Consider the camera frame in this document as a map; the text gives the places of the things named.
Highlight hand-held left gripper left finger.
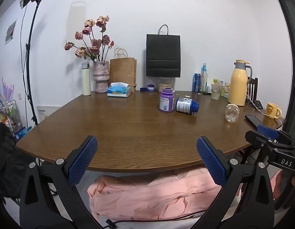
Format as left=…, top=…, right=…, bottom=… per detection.
left=19, top=135, right=103, bottom=229

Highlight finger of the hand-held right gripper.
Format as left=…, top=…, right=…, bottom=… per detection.
left=245, top=130, right=295, bottom=152
left=257, top=124, right=294, bottom=144

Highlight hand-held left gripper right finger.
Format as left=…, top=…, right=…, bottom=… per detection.
left=195, top=136, right=276, bottom=229

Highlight clear glass cup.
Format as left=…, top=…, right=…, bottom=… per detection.
left=225, top=103, right=240, bottom=124

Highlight black phone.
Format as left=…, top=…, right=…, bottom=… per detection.
left=244, top=115, right=265, bottom=130

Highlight yellow cartoon mug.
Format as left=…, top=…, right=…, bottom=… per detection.
left=266, top=102, right=282, bottom=119

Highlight dark wooden chair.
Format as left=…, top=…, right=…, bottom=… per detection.
left=246, top=77, right=259, bottom=103

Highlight yellow thermos jug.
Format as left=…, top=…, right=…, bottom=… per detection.
left=228, top=59, right=253, bottom=106

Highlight pink blanket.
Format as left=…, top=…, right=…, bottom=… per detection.
left=87, top=166, right=244, bottom=221

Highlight blue pill bottle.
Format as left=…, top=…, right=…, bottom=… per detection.
left=175, top=97, right=200, bottom=115

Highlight white cardboard box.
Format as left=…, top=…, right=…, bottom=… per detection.
left=36, top=105, right=63, bottom=120

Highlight clear drinking glass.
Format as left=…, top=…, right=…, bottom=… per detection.
left=211, top=84, right=221, bottom=101

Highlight blue packet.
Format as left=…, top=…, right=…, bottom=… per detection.
left=14, top=126, right=33, bottom=142

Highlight dark cloth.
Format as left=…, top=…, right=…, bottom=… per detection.
left=0, top=123, right=43, bottom=199

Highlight purple jar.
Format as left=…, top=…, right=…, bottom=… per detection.
left=159, top=87, right=175, bottom=112

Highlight blue tissue box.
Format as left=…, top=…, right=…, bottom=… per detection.
left=107, top=82, right=131, bottom=98

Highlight tall glass bottle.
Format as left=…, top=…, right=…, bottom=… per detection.
left=200, top=63, right=208, bottom=93

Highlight blue drink can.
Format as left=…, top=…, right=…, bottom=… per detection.
left=192, top=73, right=202, bottom=92

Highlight white thermos bottle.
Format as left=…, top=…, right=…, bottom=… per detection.
left=81, top=62, right=92, bottom=96

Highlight metal storage rack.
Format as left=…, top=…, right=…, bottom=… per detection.
left=0, top=100, right=22, bottom=134

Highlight pink stone vase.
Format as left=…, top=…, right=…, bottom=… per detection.
left=93, top=60, right=110, bottom=93

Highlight clear snack jar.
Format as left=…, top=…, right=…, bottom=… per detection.
left=158, top=77, right=173, bottom=92

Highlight brown paper bag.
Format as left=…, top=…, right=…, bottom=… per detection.
left=109, top=48, right=137, bottom=92

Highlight black paper bag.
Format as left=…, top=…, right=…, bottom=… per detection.
left=146, top=24, right=181, bottom=78

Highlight dried pink roses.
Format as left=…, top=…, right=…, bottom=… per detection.
left=64, top=15, right=115, bottom=63

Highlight white charging cable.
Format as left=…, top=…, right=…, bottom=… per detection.
left=245, top=95, right=267, bottom=112

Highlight purple wall decoration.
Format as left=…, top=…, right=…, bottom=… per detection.
left=1, top=77, right=15, bottom=101

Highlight wall poster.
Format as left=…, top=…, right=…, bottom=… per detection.
left=5, top=20, right=18, bottom=45

